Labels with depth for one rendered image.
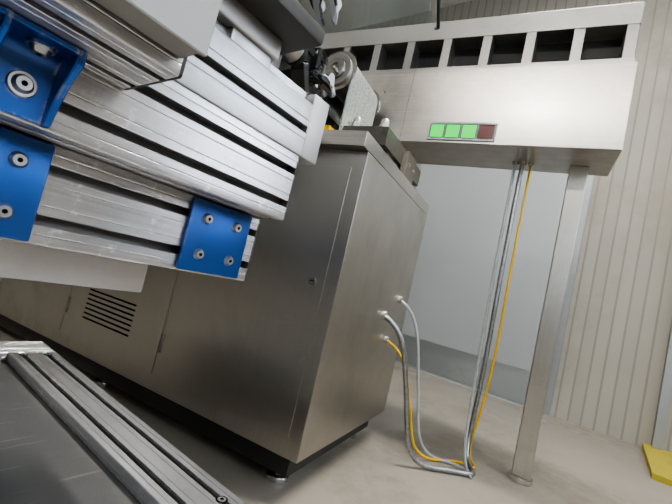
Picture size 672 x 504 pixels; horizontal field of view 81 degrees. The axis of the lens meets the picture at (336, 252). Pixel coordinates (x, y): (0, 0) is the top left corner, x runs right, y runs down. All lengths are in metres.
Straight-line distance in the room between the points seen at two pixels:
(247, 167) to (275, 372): 0.65
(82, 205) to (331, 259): 0.63
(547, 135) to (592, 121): 0.13
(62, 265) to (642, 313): 2.93
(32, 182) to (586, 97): 1.53
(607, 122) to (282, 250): 1.13
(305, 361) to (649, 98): 2.97
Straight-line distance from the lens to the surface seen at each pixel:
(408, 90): 1.75
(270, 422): 1.04
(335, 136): 1.01
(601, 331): 3.03
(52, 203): 0.43
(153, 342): 1.31
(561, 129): 1.58
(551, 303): 1.60
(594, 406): 3.06
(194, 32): 0.31
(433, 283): 3.22
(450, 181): 3.38
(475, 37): 1.82
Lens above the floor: 0.53
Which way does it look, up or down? 4 degrees up
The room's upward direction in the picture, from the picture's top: 13 degrees clockwise
